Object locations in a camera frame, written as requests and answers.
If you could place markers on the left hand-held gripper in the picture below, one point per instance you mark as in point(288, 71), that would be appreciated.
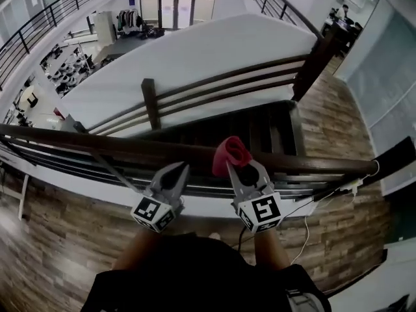
point(148, 211)

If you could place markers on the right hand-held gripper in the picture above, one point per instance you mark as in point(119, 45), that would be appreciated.
point(265, 210)

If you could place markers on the red cloth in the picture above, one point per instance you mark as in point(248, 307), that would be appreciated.
point(229, 153)

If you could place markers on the dark wooden handrail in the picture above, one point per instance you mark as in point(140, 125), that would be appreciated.
point(130, 148)

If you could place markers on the person's right forearm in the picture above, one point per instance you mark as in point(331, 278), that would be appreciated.
point(269, 249)

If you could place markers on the person's left forearm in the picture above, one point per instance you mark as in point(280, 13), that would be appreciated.
point(136, 249)

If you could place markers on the black metal stair railing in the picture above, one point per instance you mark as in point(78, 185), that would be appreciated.
point(279, 2)

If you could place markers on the black metal balcony railing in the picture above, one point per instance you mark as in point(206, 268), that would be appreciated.
point(48, 15)

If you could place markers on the dark wooden staircase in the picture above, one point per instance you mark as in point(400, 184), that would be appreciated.
point(253, 128)

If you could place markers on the person's black clothing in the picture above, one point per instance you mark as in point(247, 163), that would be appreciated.
point(195, 278)

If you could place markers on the white power strip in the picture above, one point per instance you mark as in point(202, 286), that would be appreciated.
point(352, 185)

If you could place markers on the dark wooden stair rails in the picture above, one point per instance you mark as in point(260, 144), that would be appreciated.
point(227, 74)

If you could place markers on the grey waist bag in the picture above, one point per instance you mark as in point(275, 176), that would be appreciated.
point(304, 301)

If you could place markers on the red top table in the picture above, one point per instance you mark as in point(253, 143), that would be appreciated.
point(23, 197)

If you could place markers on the row of white round machines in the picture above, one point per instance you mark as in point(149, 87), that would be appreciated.
point(68, 67)

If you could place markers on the frosted glass partition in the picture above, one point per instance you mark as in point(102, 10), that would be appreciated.
point(383, 86)

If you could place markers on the round white table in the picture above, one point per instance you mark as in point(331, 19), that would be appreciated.
point(31, 94)

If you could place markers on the clothes rack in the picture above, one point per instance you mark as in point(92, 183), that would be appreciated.
point(130, 21)

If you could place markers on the white cabinet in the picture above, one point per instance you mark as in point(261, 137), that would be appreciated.
point(104, 28)

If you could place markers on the glass entrance doors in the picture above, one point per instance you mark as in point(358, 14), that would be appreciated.
point(177, 6)

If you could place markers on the office desk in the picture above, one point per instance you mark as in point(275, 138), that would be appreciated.
point(341, 31)

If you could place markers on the short dark wooden post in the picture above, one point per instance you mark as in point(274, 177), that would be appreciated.
point(151, 104)

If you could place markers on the tall dark wooden post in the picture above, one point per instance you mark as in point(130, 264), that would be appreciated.
point(317, 63)

